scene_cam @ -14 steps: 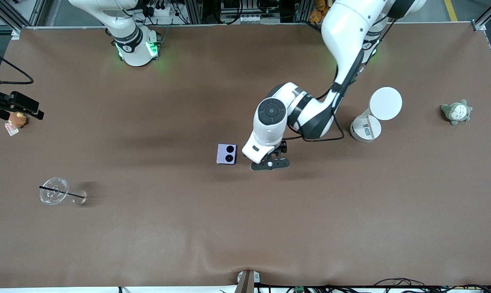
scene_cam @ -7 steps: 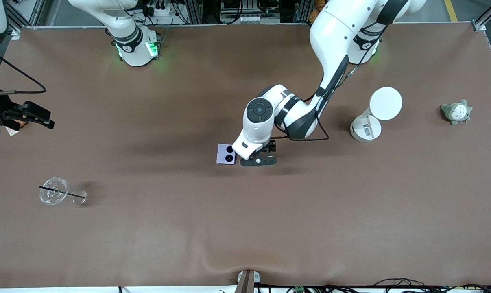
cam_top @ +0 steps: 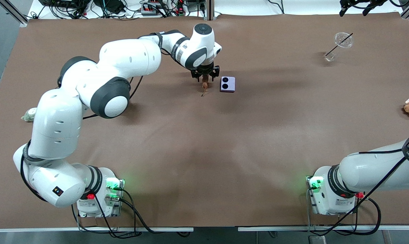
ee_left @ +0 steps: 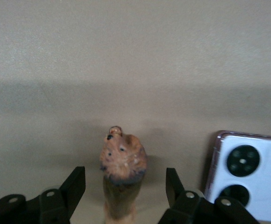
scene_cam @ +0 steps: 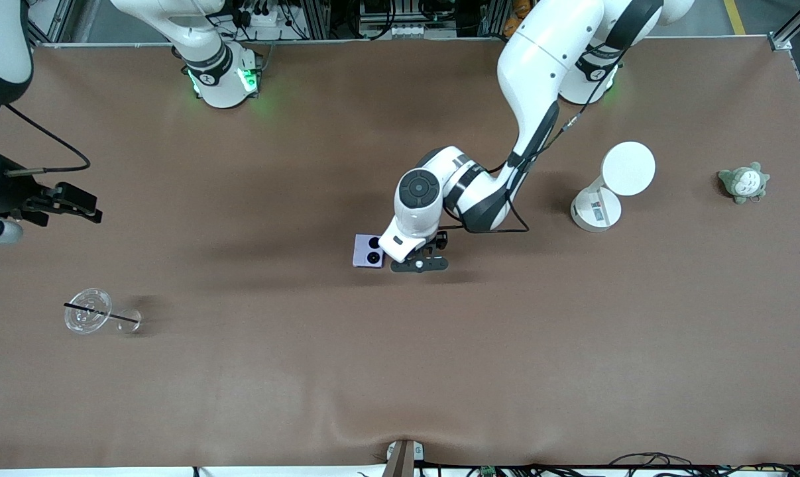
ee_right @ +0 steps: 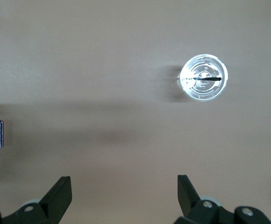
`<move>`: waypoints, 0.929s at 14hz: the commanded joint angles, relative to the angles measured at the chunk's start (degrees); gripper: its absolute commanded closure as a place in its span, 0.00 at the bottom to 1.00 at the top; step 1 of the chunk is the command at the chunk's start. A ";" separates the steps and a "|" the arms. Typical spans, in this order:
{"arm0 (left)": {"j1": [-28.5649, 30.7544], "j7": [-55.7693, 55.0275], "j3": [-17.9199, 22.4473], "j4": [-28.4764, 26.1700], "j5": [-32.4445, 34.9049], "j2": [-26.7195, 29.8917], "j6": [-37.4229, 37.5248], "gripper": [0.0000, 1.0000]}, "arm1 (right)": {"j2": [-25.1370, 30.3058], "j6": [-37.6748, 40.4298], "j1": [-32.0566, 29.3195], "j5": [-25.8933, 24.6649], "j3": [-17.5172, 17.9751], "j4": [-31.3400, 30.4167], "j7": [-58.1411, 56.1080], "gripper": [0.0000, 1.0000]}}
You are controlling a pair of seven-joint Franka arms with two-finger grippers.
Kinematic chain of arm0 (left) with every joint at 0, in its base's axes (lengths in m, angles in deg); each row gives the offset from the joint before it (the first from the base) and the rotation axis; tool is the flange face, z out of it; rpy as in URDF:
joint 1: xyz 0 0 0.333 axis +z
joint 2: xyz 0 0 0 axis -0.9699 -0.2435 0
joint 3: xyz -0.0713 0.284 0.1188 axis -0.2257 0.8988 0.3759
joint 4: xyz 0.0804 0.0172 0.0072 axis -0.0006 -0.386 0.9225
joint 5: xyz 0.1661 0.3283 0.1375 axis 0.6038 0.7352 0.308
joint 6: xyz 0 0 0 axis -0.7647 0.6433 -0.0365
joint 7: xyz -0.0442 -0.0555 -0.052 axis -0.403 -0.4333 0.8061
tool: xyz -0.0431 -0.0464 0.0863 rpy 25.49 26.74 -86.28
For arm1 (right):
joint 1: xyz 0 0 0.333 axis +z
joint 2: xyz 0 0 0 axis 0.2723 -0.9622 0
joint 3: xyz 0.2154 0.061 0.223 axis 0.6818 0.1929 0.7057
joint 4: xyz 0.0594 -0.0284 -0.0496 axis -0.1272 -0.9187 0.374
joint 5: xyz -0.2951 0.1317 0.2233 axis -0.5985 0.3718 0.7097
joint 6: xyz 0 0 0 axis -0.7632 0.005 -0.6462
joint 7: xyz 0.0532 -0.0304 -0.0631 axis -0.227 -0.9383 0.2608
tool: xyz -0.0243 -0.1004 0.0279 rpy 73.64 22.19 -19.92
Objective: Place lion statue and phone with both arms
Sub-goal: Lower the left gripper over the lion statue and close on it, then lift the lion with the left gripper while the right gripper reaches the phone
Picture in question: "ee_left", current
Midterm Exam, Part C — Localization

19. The brown lion statue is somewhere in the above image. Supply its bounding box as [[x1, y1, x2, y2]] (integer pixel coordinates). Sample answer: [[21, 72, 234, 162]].
[[99, 126, 148, 224]]

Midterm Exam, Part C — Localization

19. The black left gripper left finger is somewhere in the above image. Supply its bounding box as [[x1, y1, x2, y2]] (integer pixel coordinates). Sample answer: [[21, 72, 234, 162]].
[[0, 166, 86, 224]]

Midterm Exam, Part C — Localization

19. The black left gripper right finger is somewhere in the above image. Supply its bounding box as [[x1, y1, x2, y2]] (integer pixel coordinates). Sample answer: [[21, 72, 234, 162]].
[[157, 167, 261, 224]]

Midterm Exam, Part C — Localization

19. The brown table cloth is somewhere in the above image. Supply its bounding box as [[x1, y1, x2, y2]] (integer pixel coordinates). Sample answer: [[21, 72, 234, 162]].
[[0, 0, 271, 224]]

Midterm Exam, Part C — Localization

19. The pink white smartphone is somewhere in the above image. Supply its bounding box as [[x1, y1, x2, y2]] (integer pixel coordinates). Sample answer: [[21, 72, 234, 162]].
[[204, 130, 271, 223]]

